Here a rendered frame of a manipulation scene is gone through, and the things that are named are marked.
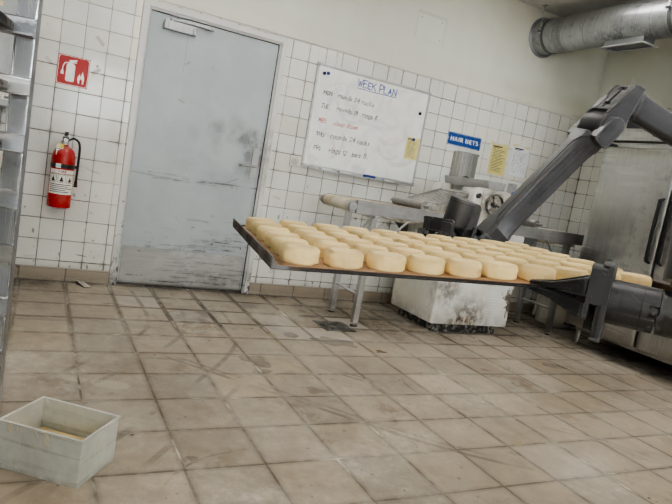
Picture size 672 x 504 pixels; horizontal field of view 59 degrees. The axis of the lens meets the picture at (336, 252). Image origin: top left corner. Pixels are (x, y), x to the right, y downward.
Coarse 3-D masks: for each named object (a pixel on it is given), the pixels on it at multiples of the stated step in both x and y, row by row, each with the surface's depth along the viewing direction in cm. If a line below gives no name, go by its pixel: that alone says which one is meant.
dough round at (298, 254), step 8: (280, 248) 72; (288, 248) 71; (296, 248) 71; (304, 248) 72; (312, 248) 72; (280, 256) 72; (288, 256) 71; (296, 256) 71; (304, 256) 71; (312, 256) 71; (296, 264) 71; (304, 264) 71; (312, 264) 72
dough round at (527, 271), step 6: (522, 264) 83; (528, 264) 84; (534, 264) 85; (522, 270) 82; (528, 270) 81; (534, 270) 81; (540, 270) 81; (546, 270) 81; (552, 270) 81; (522, 276) 82; (528, 276) 81; (534, 276) 81; (540, 276) 81; (546, 276) 81; (552, 276) 81
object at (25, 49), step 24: (24, 0) 92; (24, 48) 93; (24, 72) 93; (24, 96) 94; (24, 120) 95; (24, 144) 95; (24, 168) 98; (0, 216) 96; (0, 240) 97; (0, 288) 98; (0, 336) 99; (0, 384) 102
